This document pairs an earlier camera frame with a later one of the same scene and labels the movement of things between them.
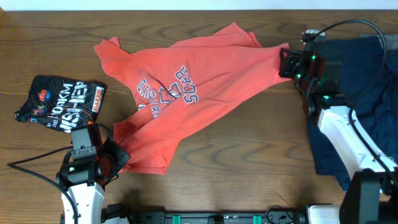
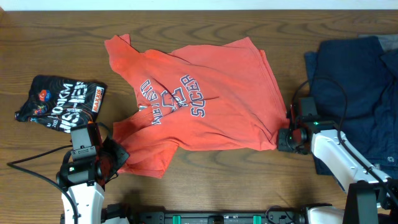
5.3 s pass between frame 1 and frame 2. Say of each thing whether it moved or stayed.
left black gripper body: stayed
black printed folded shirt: stayed
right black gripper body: moved
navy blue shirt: stayed
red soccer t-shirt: moved
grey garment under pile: stayed
